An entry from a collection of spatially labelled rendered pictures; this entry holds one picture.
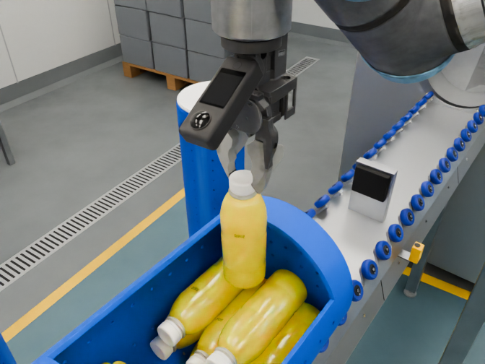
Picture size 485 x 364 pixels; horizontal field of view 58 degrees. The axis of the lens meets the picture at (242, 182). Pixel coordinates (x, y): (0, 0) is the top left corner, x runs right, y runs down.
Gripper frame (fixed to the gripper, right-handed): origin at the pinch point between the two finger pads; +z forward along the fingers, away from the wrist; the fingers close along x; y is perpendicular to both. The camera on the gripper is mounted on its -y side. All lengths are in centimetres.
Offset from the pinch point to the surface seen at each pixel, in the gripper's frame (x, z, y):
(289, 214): -2.9, 10.1, 8.3
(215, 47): 202, 85, 226
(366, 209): -1, 39, 52
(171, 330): 3.8, 21.7, -13.4
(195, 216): 64, 75, 52
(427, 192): -12, 37, 67
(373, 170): -1, 26, 52
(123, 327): 12.6, 25.5, -16.0
